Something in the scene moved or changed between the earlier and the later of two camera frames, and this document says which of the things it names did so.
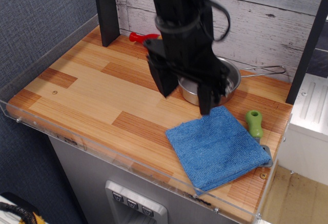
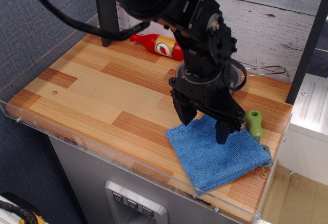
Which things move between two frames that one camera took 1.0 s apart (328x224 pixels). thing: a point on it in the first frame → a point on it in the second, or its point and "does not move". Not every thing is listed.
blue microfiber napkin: (216, 148) does not move
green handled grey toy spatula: (254, 120) does not move
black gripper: (189, 53) → (206, 91)
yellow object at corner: (39, 219) does not move
